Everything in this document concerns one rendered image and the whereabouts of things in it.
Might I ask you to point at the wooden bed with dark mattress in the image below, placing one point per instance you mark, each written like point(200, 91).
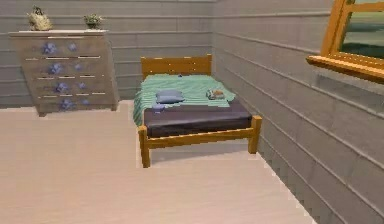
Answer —
point(196, 121)

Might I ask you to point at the green striped blanket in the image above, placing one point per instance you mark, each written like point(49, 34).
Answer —
point(193, 87)

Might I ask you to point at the blue-grey pillow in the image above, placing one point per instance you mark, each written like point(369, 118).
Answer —
point(169, 96)

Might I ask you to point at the orange and white small object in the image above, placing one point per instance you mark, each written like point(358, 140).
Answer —
point(215, 94)

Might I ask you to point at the small blue round object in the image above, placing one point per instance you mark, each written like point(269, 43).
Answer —
point(158, 107)

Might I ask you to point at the grey chest with blue knobs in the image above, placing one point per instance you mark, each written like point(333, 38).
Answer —
point(66, 71)

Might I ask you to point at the small potted green plant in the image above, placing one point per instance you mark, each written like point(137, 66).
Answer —
point(93, 20)

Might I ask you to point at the wooden framed window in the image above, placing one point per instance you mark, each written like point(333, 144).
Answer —
point(353, 36)

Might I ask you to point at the beige woven basket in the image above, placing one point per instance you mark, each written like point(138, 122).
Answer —
point(39, 20)

